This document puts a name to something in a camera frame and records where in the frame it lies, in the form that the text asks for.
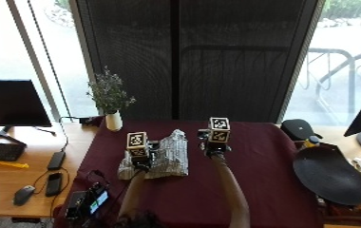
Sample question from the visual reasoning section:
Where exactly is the white marker cube on left glove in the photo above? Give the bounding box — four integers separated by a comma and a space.
124, 131, 150, 158

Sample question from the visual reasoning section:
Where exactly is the black recording device with screen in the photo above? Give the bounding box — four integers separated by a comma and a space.
65, 182, 111, 221

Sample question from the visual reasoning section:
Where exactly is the black computer monitor with stand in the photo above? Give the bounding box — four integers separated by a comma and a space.
0, 79, 54, 147

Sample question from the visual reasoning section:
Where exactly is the maroon tablecloth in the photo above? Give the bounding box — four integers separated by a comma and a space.
53, 119, 325, 228

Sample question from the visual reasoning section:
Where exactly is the person's right hand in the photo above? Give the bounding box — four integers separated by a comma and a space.
196, 127, 234, 158

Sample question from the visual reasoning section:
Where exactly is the small black adapter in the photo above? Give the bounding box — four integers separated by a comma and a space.
78, 115, 106, 127

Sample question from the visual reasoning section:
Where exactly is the black power bank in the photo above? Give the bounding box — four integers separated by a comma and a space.
46, 150, 66, 171

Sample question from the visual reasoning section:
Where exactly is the thin black looped cable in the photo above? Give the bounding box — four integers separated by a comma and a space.
31, 166, 71, 219

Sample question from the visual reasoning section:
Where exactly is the metal bicycle rack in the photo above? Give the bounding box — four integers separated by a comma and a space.
299, 47, 361, 125

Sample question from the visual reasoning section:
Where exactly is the white marker cube on right glove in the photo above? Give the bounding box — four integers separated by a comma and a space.
207, 116, 232, 144

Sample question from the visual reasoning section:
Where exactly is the white marker cube on glove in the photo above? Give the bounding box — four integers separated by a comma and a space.
207, 116, 232, 144
124, 131, 150, 158

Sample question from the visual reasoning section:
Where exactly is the person's left hand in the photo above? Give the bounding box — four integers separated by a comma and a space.
128, 140, 162, 173

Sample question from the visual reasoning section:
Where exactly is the yellow flat tool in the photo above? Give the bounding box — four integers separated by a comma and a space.
0, 160, 30, 169

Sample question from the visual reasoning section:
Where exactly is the black mesh roller blind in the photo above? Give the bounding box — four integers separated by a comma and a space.
67, 0, 325, 124

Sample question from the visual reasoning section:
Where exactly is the black phone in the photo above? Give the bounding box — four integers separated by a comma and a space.
43, 172, 65, 198

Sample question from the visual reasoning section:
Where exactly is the grey striped white cloth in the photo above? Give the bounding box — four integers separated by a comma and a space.
115, 128, 191, 181

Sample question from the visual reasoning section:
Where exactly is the dark grey computer mouse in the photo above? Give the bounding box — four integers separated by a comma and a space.
13, 184, 37, 207

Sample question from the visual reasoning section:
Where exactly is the green flower bunch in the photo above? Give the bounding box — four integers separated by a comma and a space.
86, 66, 138, 116

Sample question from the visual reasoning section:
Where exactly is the black oval board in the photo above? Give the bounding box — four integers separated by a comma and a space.
292, 142, 361, 207

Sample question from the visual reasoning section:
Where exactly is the beaded blind cord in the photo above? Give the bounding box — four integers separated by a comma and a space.
26, 0, 73, 119

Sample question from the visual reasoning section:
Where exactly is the white vase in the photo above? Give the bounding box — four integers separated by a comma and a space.
105, 109, 123, 132

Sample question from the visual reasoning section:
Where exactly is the white window frame post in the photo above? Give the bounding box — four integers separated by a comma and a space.
5, 0, 63, 122

